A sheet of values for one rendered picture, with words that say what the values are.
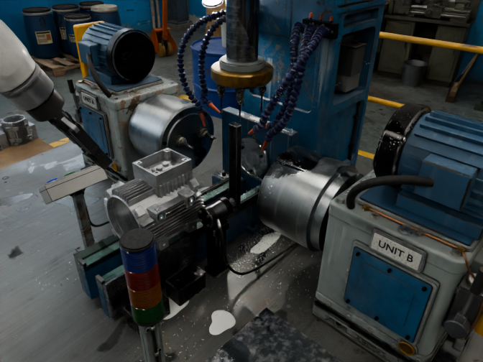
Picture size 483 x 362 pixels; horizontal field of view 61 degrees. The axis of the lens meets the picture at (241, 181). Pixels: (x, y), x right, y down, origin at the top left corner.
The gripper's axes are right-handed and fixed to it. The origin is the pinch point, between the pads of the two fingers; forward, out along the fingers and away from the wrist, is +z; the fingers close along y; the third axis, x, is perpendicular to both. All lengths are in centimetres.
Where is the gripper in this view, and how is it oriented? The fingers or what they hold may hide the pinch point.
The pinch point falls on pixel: (97, 155)
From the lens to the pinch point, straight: 106.4
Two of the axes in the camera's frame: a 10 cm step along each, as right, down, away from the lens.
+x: -6.0, 7.5, -2.8
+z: 3.3, 5.5, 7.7
